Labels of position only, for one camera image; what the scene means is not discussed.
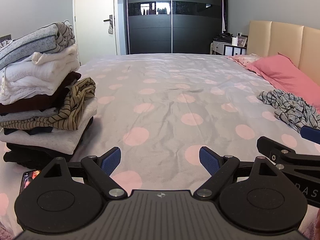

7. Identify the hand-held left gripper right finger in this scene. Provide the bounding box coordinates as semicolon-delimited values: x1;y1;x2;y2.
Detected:
193;146;283;202

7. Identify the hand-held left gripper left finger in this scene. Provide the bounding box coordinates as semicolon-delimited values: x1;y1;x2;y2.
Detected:
40;146;127;201

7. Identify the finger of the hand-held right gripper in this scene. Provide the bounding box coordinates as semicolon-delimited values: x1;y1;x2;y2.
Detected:
257;136;320;174
301;126;320;145

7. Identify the grey striped bow-print garment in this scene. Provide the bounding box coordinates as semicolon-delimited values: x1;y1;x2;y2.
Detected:
257;89;320;133

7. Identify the stack of folded clothes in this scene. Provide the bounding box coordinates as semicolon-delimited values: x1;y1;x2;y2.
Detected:
0;21;98;169

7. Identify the grey pink-dotted bed sheet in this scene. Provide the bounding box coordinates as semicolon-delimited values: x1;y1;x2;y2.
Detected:
0;53;320;240

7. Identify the smartphone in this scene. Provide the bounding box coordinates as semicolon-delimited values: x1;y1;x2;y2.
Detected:
19;170;41;195

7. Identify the pink patterned pillow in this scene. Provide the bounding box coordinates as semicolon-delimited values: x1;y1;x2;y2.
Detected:
226;53;263;68

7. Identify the beige padded headboard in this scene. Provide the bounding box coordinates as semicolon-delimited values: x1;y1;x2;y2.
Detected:
247;20;320;80

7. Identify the white nightstand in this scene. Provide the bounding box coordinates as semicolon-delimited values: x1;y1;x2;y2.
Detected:
210;40;248;56

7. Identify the black bag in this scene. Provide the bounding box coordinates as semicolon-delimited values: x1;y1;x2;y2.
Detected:
214;32;234;43

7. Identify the black sliding wardrobe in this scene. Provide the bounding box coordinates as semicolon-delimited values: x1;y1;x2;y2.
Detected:
124;0;228;55

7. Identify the white door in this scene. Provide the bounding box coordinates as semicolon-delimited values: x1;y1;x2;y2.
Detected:
72;0;118;65

